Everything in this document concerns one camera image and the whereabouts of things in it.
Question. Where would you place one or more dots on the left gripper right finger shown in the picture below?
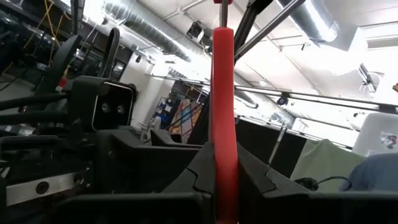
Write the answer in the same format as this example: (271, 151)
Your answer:
(255, 177)

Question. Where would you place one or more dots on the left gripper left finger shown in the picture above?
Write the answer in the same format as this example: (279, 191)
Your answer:
(203, 174)

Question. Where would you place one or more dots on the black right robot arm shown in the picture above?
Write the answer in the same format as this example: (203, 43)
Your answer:
(59, 62)

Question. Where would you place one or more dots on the black cabinet panel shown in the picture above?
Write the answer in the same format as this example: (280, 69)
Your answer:
(258, 143)

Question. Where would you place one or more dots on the colourful poster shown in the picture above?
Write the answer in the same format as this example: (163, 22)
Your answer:
(186, 121)

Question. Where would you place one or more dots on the pale green cloth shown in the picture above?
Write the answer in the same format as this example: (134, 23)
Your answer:
(323, 161)

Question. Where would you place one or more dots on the person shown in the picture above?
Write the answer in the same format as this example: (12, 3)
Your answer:
(373, 174)

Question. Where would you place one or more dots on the white laptop with sticker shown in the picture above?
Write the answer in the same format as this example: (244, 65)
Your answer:
(373, 133)

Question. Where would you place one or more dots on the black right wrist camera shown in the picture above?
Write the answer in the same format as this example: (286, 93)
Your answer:
(112, 105)

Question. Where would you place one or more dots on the black overhead camera gantry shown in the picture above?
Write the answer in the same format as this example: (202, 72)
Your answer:
(247, 18)

